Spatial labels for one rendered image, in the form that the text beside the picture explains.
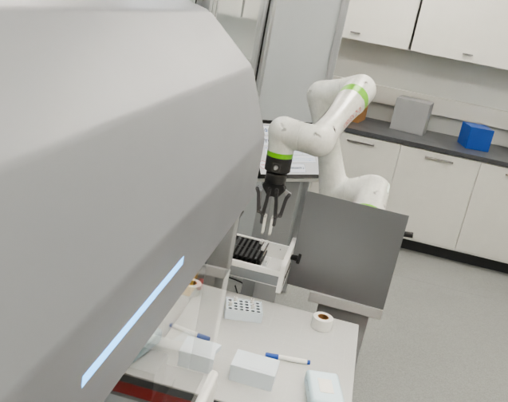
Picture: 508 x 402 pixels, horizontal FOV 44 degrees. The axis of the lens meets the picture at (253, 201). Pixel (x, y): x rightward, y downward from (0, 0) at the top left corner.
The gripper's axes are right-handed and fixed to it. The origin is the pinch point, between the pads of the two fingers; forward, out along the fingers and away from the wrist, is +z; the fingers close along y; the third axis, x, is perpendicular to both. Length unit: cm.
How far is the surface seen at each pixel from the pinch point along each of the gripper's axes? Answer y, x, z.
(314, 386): 28, -62, 21
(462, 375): 108, 110, 102
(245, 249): -6.2, -3.1, 10.0
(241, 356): 6, -58, 19
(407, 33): 44, 318, -68
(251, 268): -1.2, -13.5, 12.2
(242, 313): 0.5, -29.7, 21.6
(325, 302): 26.3, 4.9, 27.5
